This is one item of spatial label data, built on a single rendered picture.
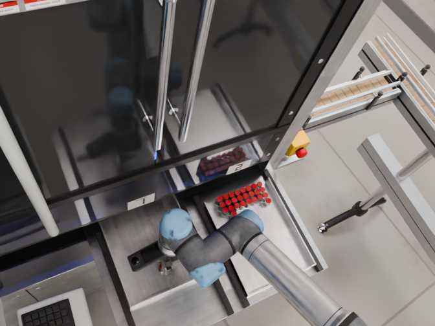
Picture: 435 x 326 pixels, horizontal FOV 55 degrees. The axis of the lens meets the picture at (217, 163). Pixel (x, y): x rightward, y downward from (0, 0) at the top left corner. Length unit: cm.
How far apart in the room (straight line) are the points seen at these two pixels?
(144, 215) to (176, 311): 32
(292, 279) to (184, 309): 48
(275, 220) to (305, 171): 123
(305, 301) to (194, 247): 27
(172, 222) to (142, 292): 42
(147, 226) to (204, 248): 45
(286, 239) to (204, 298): 35
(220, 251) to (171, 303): 40
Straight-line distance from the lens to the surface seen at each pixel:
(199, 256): 100
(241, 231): 103
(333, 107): 178
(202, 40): 68
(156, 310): 136
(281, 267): 99
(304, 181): 267
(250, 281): 142
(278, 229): 150
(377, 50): 210
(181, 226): 100
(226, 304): 137
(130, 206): 130
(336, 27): 100
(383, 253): 271
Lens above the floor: 222
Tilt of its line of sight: 60 degrees down
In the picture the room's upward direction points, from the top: 20 degrees clockwise
